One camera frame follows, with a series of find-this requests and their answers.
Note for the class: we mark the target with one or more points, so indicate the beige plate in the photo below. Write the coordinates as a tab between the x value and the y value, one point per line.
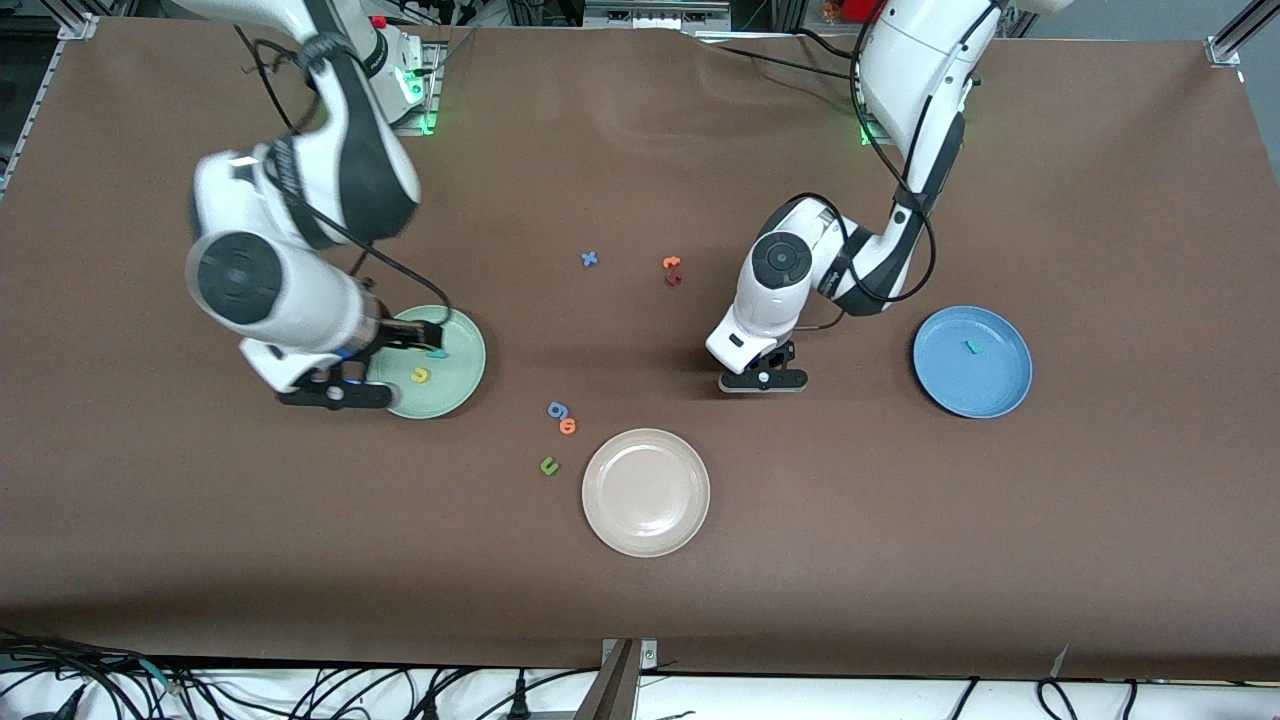
645	492

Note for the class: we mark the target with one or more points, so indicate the grey metal box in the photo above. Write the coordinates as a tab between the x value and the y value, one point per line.
650	12

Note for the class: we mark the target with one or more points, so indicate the green plate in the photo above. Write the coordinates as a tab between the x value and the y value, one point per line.
450	385

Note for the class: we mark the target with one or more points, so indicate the black power plug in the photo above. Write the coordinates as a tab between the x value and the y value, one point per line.
518	695

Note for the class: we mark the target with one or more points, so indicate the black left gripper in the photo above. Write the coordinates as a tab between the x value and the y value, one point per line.
776	359

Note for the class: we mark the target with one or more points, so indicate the metal corner bracket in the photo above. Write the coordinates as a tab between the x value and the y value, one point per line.
648	655

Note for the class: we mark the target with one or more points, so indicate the white paper tag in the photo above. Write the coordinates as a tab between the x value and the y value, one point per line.
1061	660

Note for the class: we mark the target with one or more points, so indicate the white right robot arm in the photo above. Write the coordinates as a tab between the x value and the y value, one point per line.
300	300

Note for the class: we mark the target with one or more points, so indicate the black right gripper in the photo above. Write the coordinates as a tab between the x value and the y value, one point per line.
398	337

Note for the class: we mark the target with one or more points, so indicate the blue plate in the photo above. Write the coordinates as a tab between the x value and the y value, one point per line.
985	385

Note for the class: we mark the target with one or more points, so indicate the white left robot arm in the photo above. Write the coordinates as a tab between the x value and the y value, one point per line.
920	60

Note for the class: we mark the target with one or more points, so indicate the red object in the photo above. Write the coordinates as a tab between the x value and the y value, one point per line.
858	10

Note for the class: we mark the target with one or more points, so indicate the aluminium profile post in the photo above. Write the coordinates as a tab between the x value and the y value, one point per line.
615	690

